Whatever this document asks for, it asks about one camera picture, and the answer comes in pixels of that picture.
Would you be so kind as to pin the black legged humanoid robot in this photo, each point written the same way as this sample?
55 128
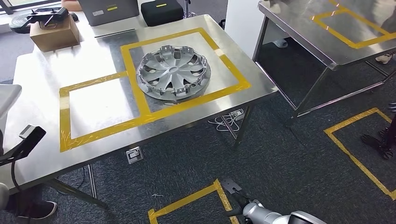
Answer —
388 136

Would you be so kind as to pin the person's slippered foot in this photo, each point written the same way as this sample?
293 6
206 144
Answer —
280 44

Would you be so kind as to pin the black computer mouse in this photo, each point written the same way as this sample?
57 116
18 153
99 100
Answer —
74 17

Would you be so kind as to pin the stainless steel workbench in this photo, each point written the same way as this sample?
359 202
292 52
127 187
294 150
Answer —
40 77
294 28

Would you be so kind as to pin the floor outlet box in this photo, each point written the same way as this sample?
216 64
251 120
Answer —
134 155

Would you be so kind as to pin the black round disc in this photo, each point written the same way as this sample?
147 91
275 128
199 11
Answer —
18 26

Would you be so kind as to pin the black remote controller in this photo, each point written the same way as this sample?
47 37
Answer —
49 14

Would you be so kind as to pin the small white floor scrap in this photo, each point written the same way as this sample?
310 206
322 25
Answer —
157 195

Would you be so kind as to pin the white power strip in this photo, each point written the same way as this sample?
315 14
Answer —
237 115

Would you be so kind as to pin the yellow floor tape square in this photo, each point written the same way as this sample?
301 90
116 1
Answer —
185 198
355 161

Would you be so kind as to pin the cardboard box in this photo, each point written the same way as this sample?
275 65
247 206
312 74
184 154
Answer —
55 37

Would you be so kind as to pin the black office stool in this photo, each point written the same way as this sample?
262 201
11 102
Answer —
186 7

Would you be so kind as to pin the person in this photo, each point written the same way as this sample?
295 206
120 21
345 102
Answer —
71 4
37 210

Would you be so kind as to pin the black zip case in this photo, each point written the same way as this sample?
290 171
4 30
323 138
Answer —
162 15

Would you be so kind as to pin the yellow table tape frame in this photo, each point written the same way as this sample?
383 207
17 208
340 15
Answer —
359 17
334 32
132 71
64 123

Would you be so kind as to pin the silver wheel cover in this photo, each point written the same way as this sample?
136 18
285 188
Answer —
173 72

